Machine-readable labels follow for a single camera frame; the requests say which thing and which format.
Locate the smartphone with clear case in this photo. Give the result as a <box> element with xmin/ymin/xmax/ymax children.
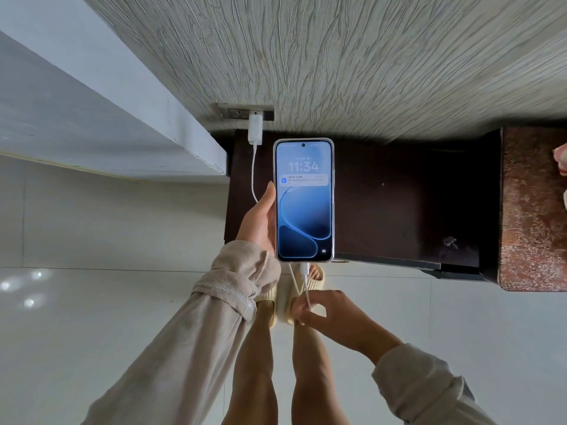
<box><xmin>272</xmin><ymin>137</ymin><xmax>335</xmax><ymax>264</ymax></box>

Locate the person's left leg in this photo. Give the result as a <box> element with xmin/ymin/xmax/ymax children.
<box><xmin>221</xmin><ymin>300</ymin><xmax>281</xmax><ymax>425</ymax></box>

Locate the person's right hand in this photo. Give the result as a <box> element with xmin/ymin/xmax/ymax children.
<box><xmin>290</xmin><ymin>289</ymin><xmax>402</xmax><ymax>366</ymax></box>

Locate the person's left hand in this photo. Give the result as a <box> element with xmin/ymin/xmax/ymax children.
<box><xmin>236</xmin><ymin>181</ymin><xmax>278</xmax><ymax>258</ymax></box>

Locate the white door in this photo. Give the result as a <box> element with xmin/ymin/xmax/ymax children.
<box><xmin>0</xmin><ymin>0</ymin><xmax>229</xmax><ymax>181</ymax></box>

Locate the person's right leg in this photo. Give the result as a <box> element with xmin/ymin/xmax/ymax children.
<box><xmin>290</xmin><ymin>322</ymin><xmax>341</xmax><ymax>425</ymax></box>

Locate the beige slipper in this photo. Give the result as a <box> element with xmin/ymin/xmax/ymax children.
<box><xmin>254</xmin><ymin>273</ymin><xmax>304</xmax><ymax>329</ymax></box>
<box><xmin>305</xmin><ymin>263</ymin><xmax>327</xmax><ymax>299</ymax></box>

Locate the dark wooden nightstand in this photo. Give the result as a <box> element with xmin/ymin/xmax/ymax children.
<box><xmin>223</xmin><ymin>127</ymin><xmax>503</xmax><ymax>282</ymax></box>

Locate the white charger adapter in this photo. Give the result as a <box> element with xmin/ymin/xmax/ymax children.
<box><xmin>247</xmin><ymin>112</ymin><xmax>265</xmax><ymax>147</ymax></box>

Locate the pink soft item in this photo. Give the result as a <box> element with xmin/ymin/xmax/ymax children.
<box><xmin>552</xmin><ymin>143</ymin><xmax>567</xmax><ymax>176</ymax></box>

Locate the person's left forearm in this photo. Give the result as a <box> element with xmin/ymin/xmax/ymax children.
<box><xmin>82</xmin><ymin>240</ymin><xmax>282</xmax><ymax>425</ymax></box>

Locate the beige right slipper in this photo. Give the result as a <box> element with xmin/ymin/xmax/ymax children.
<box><xmin>305</xmin><ymin>263</ymin><xmax>327</xmax><ymax>299</ymax></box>

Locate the person's leg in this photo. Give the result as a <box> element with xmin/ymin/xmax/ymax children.
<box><xmin>221</xmin><ymin>300</ymin><xmax>281</xmax><ymax>425</ymax></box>
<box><xmin>290</xmin><ymin>322</ymin><xmax>341</xmax><ymax>425</ymax></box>

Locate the beige left slipper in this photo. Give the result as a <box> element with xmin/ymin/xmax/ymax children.
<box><xmin>254</xmin><ymin>273</ymin><xmax>304</xmax><ymax>329</ymax></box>

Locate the white charging cable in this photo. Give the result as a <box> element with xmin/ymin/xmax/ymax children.
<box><xmin>250</xmin><ymin>144</ymin><xmax>313</xmax><ymax>311</ymax></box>

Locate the brown patterned bed cover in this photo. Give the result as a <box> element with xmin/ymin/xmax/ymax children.
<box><xmin>498</xmin><ymin>126</ymin><xmax>567</xmax><ymax>293</ymax></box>

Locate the metal wall socket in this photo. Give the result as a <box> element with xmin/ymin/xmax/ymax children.
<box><xmin>216</xmin><ymin>102</ymin><xmax>276</xmax><ymax>122</ymax></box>

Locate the person's right forearm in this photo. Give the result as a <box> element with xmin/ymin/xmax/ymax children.
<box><xmin>371</xmin><ymin>343</ymin><xmax>498</xmax><ymax>425</ymax></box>

